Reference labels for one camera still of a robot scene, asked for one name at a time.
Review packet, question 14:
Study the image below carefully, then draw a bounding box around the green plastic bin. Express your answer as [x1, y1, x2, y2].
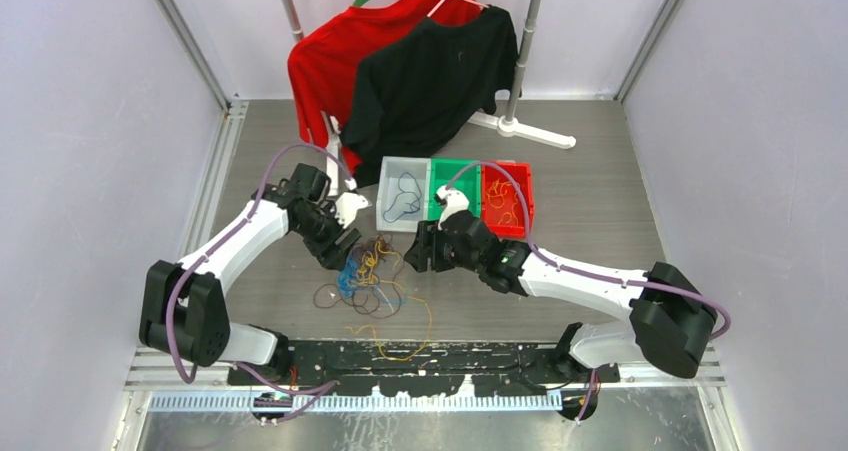
[427, 158, 483, 238]

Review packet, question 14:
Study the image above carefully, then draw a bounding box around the red t-shirt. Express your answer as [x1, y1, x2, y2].
[287, 0, 486, 177]

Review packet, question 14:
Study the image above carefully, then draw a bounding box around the brown wire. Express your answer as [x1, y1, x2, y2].
[312, 232, 407, 321]

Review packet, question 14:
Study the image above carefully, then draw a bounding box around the white plastic bin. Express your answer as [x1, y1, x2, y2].
[376, 156, 431, 233]

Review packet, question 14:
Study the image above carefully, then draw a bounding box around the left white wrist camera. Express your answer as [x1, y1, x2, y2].
[332, 191, 371, 229]

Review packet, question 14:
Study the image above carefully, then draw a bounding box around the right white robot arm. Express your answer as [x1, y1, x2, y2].
[404, 211, 719, 382]

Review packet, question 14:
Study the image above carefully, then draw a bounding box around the white clothes rack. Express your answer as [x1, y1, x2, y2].
[271, 0, 578, 198]

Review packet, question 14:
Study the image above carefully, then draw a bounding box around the yellow wire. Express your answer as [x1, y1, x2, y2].
[484, 177, 526, 228]
[344, 235, 435, 363]

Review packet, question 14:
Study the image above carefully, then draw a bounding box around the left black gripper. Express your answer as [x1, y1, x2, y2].
[294, 202, 361, 270]

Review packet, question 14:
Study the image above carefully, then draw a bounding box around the white slotted cable duct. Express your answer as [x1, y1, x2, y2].
[148, 389, 562, 413]

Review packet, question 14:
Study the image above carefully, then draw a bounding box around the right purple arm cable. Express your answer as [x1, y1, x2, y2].
[445, 161, 733, 425]

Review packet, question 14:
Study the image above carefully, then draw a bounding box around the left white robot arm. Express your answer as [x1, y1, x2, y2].
[139, 164, 370, 384]

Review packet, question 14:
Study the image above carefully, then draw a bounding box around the black t-shirt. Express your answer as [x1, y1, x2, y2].
[340, 6, 518, 187]

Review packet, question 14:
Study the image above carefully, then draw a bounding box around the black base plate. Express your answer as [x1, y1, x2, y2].
[265, 340, 589, 398]

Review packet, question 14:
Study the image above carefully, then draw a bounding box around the red plastic bin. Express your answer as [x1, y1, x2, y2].
[481, 161, 535, 239]

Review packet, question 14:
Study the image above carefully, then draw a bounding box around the blue wire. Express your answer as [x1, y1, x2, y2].
[334, 249, 407, 307]
[382, 171, 425, 224]

